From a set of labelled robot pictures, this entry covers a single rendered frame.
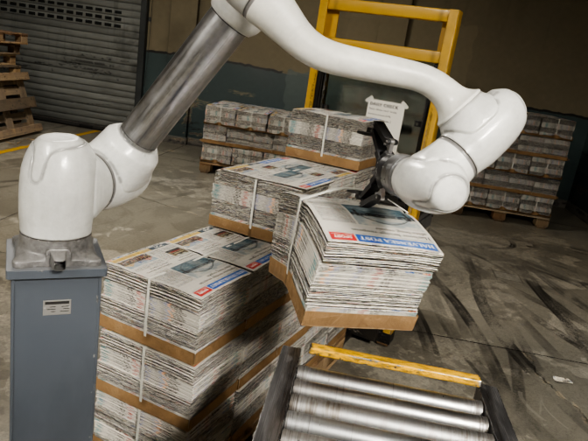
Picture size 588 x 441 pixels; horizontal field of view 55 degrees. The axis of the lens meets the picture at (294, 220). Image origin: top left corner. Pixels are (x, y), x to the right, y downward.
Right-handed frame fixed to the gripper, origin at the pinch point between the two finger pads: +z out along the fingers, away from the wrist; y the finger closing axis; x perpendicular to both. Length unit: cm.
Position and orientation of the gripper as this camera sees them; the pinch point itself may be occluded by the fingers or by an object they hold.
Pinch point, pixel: (359, 161)
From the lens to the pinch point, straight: 140.2
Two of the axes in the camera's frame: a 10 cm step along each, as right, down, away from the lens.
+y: -1.5, 9.7, 2.0
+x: 9.4, 0.8, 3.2
